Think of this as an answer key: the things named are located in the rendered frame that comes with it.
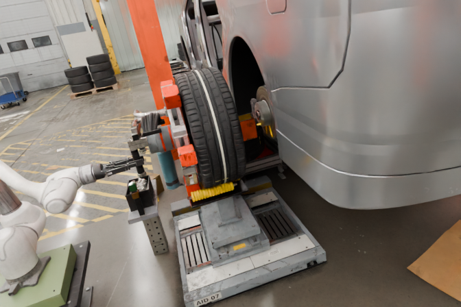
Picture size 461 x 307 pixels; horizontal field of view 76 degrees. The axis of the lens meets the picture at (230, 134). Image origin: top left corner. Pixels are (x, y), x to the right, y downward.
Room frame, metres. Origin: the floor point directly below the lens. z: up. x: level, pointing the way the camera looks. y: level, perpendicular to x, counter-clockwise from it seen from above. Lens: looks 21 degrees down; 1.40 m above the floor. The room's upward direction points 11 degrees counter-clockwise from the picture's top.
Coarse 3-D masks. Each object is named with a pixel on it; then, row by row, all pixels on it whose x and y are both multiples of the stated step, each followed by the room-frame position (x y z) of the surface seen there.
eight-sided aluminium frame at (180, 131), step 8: (168, 112) 1.38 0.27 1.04; (176, 128) 1.32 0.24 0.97; (184, 128) 1.32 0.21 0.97; (176, 136) 1.31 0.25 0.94; (184, 136) 1.31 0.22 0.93; (176, 144) 1.30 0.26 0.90; (184, 168) 1.31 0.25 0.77; (192, 168) 1.31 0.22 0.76; (184, 176) 1.32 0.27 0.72; (192, 176) 1.47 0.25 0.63; (192, 184) 1.46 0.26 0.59
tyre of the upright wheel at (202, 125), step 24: (192, 72) 1.63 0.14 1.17; (216, 72) 1.53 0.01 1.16; (192, 96) 1.38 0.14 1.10; (216, 96) 1.38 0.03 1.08; (192, 120) 1.30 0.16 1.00; (216, 120) 1.31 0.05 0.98; (216, 144) 1.29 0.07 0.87; (240, 144) 1.30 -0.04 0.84; (216, 168) 1.29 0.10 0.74; (240, 168) 1.34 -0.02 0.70
